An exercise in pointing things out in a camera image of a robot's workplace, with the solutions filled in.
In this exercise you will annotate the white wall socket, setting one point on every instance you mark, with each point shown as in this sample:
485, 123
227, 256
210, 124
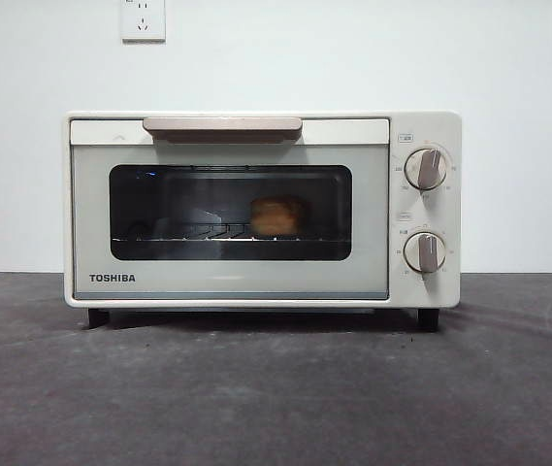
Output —
143, 22

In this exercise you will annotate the golden brown bread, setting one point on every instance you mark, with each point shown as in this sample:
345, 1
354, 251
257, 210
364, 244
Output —
278, 218

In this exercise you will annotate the small cream oven knob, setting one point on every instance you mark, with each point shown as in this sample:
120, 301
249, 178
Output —
425, 252

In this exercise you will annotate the black oven foot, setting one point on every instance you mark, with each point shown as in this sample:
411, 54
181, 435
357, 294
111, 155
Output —
428, 320
98, 318

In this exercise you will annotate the cream Toshiba toaster oven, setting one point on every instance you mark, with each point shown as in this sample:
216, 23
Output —
428, 126

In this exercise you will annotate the large cream oven knob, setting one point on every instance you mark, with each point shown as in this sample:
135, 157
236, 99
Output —
426, 169

